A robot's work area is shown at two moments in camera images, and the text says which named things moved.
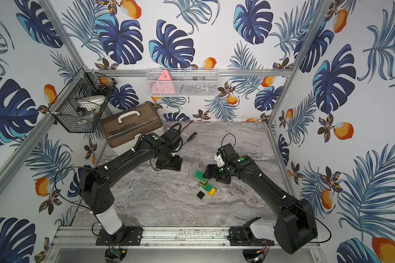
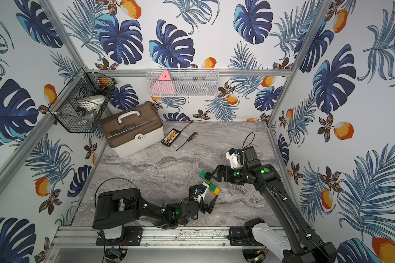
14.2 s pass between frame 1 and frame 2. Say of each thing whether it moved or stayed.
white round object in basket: stayed
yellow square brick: moved
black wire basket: stayed
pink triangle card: stayed
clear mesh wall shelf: stayed
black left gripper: moved
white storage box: stayed
